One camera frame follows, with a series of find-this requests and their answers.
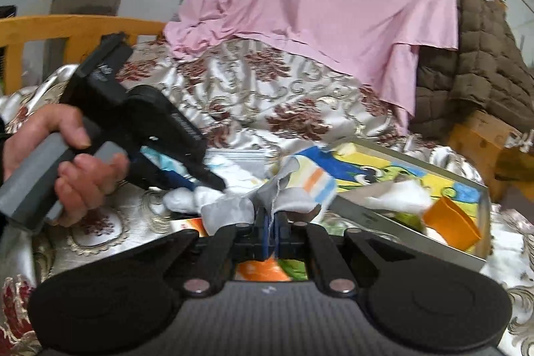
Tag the grey door panel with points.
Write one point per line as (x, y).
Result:
(87, 5)

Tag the floral satin blanket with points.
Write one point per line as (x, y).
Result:
(271, 105)

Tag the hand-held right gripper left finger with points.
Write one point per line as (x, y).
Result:
(263, 235)

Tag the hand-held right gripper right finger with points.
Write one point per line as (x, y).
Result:
(280, 235)

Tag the orange plastic piece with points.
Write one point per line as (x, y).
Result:
(450, 222)

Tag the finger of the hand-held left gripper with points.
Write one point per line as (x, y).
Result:
(204, 172)
(167, 178)

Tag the pink bed sheet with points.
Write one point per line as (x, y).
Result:
(313, 5)

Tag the orange blue striped cloth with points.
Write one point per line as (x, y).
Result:
(317, 181)

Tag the person's left hand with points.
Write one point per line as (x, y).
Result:
(29, 139)

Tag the colourful printed packet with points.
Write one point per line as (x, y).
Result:
(258, 270)

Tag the brown quilted jacket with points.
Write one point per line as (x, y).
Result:
(471, 60)

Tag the cartoon printed tin box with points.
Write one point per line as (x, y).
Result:
(375, 231)

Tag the white cloth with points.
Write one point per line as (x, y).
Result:
(396, 195)

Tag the cardboard box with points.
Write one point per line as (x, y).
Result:
(479, 135)

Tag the light blue patterned cloth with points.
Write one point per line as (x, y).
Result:
(160, 161)

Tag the brown printed bag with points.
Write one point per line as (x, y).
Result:
(517, 156)

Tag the wooden bed rail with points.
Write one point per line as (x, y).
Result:
(62, 26)

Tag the grey cloth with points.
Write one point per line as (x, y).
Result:
(229, 210)

